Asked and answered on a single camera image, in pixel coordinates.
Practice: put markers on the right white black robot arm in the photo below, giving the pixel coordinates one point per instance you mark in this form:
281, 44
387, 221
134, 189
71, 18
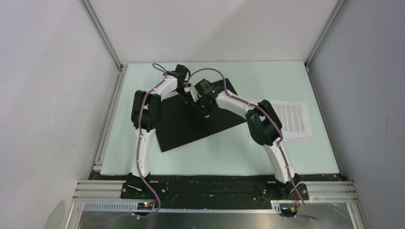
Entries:
264, 128

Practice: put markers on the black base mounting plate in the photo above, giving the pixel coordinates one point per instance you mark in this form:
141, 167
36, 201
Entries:
212, 192

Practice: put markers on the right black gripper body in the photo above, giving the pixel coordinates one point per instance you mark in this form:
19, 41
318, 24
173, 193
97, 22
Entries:
204, 109

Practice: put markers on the aluminium corner post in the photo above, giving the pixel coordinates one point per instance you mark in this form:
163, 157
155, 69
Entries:
326, 30
94, 19

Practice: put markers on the red black folder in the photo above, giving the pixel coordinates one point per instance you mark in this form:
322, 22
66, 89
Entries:
181, 124

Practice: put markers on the left small controller board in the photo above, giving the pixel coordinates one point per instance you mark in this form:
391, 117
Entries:
145, 206

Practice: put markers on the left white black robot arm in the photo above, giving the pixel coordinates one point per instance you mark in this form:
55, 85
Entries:
146, 115

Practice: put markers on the left aluminium corner post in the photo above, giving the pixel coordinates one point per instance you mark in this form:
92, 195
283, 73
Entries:
94, 19

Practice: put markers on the printed paper sheets stack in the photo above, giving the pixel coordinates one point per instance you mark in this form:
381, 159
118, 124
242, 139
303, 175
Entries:
295, 120

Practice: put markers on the small controller board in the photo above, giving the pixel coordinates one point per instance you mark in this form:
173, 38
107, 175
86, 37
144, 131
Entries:
145, 206
288, 212

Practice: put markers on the white slotted cable duct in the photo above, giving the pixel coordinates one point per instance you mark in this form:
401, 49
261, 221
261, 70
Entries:
111, 206

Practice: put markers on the right small controller board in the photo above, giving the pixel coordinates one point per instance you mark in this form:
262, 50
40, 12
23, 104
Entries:
288, 212

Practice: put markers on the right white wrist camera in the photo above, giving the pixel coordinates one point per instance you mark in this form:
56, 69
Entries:
192, 93

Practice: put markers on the aluminium frame rails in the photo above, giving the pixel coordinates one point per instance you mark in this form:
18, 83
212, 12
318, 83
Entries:
330, 192

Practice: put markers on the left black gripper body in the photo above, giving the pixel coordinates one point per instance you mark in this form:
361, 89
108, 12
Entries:
186, 98

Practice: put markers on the right aluminium corner post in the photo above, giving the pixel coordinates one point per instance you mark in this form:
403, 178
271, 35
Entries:
326, 30

